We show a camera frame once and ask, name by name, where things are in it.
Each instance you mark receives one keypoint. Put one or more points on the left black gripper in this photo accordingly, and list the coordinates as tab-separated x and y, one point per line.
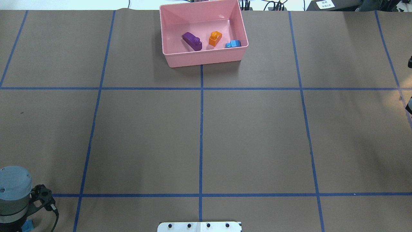
13	227

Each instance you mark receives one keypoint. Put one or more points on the long blue toy block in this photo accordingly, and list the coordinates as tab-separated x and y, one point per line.
28	226

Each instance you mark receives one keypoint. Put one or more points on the purple toy block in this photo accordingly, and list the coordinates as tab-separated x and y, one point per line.
193	41

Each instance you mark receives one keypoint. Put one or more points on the orange toy block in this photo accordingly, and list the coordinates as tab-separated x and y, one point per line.
214	38

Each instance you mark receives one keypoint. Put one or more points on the small blue toy block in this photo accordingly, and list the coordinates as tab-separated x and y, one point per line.
233	44

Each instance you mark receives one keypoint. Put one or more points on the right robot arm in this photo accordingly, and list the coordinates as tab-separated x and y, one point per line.
409	104

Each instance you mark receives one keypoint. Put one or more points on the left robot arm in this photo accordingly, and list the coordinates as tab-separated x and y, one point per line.
16	185

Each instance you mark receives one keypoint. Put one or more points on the pink plastic box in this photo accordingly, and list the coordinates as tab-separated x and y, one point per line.
200	19

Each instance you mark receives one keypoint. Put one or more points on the brown paper table cover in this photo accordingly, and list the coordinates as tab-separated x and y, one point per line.
307	133

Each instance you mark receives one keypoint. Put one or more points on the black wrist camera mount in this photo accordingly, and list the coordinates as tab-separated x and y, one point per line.
41	197

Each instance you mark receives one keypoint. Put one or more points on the white camera stand column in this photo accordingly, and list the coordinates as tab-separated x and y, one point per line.
212	226

